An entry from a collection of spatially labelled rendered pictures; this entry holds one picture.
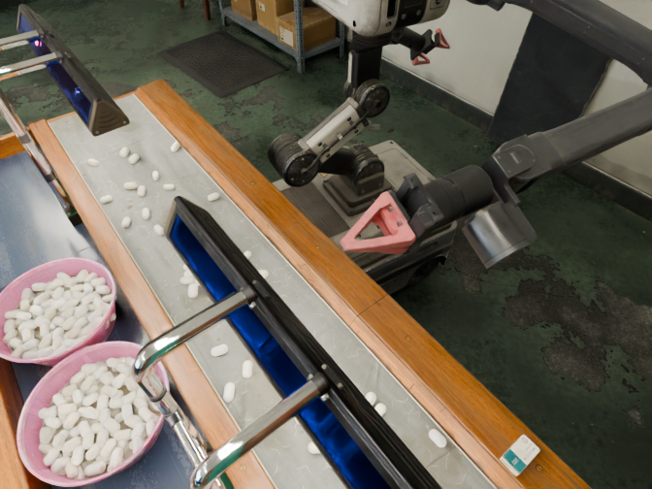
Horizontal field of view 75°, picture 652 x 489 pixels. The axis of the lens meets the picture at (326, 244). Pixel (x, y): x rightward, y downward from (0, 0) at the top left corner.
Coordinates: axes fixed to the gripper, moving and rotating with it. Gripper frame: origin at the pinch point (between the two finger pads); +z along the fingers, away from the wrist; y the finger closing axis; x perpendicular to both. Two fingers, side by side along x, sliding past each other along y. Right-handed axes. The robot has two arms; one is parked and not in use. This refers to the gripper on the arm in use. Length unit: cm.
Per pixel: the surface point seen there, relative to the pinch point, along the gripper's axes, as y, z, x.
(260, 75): 196, -91, 197
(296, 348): 7.2, 9.5, -7.0
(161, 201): 68, 14, 53
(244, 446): 4.2, 19.0, -13.5
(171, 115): 77, -1, 87
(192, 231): 16.5, 13.7, 16.3
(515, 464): 30, -19, -39
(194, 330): 9.2, 19.0, 0.7
